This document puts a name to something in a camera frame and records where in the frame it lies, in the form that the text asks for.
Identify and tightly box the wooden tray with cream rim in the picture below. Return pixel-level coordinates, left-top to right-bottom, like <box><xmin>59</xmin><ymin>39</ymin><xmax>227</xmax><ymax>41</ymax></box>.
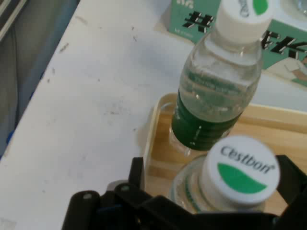
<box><xmin>143</xmin><ymin>92</ymin><xmax>307</xmax><ymax>209</ymax></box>

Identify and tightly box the aluminium wall rail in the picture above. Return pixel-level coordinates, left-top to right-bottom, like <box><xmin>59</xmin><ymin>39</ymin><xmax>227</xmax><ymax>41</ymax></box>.
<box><xmin>0</xmin><ymin>0</ymin><xmax>28</xmax><ymax>41</ymax></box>

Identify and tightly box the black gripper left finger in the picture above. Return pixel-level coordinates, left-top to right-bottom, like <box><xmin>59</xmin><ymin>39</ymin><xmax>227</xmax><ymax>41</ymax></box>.
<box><xmin>62</xmin><ymin>157</ymin><xmax>159</xmax><ymax>230</ymax></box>

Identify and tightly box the clear water bottle green label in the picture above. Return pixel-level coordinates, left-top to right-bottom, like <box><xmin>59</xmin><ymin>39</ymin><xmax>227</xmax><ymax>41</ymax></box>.
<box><xmin>167</xmin><ymin>135</ymin><xmax>281</xmax><ymax>215</ymax></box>
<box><xmin>169</xmin><ymin>0</ymin><xmax>275</xmax><ymax>156</ymax></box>

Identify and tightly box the white green printed cardboard box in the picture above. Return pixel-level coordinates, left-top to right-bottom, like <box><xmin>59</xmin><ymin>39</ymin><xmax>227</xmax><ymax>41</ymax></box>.
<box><xmin>153</xmin><ymin>0</ymin><xmax>307</xmax><ymax>88</ymax></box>

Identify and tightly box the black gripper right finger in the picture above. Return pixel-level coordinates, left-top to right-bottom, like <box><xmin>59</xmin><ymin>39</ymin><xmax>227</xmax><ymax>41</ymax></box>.
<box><xmin>273</xmin><ymin>155</ymin><xmax>307</xmax><ymax>230</ymax></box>

